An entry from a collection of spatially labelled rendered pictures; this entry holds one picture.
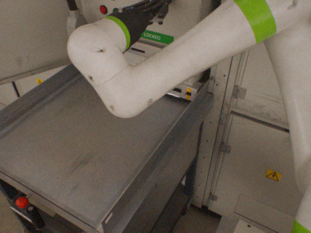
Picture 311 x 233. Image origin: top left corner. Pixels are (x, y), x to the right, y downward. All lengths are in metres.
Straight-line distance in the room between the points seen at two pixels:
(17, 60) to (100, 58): 0.79
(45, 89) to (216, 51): 0.77
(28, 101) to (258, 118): 0.89
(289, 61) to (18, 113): 0.91
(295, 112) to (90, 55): 0.50
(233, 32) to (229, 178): 0.94
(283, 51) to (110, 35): 0.42
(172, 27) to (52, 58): 0.64
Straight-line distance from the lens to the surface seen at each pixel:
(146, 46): 1.02
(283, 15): 0.63
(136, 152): 0.91
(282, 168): 1.27
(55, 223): 1.19
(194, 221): 1.74
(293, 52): 0.77
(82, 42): 0.61
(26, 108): 1.16
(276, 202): 1.46
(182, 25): 0.96
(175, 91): 1.09
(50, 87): 1.20
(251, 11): 0.61
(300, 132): 0.75
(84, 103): 1.12
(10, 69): 1.37
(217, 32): 0.60
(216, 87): 1.13
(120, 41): 0.66
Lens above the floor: 1.53
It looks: 42 degrees down
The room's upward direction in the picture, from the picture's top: straight up
